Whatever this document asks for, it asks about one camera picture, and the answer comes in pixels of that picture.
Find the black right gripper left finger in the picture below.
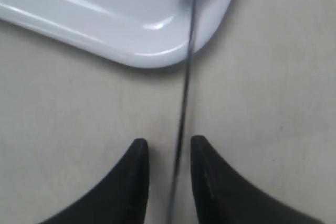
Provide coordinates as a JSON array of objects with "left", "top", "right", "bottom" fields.
[{"left": 45, "top": 138, "right": 149, "bottom": 223}]

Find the white plastic tray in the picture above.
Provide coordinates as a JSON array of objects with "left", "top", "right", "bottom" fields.
[{"left": 1, "top": 0, "right": 232, "bottom": 68}]

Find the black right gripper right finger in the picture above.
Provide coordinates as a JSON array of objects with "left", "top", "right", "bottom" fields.
[{"left": 191, "top": 135, "right": 321, "bottom": 223}]

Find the thin metal needle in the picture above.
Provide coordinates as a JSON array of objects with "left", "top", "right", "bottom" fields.
[{"left": 165, "top": 0, "right": 197, "bottom": 223}]

